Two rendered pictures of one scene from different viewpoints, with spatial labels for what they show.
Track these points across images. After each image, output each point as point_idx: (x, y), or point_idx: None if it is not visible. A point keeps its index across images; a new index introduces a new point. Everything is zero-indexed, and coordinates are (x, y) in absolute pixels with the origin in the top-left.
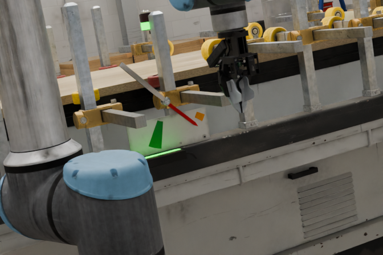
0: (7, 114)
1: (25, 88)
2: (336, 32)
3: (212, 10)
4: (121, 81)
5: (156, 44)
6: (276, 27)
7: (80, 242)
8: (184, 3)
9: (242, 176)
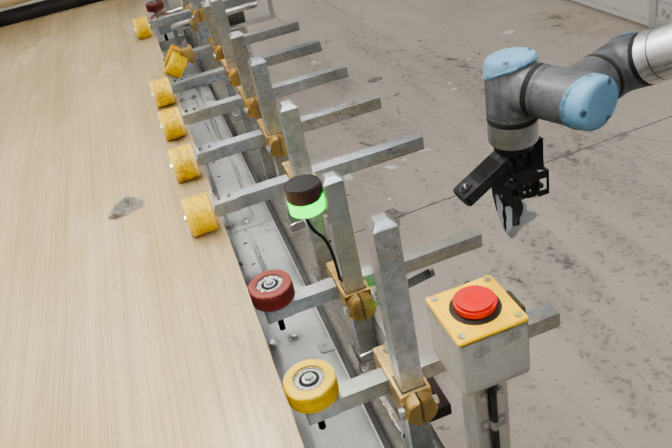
0: None
1: None
2: (331, 116)
3: (527, 121)
4: (211, 339)
5: (347, 225)
6: (189, 147)
7: None
8: (608, 116)
9: None
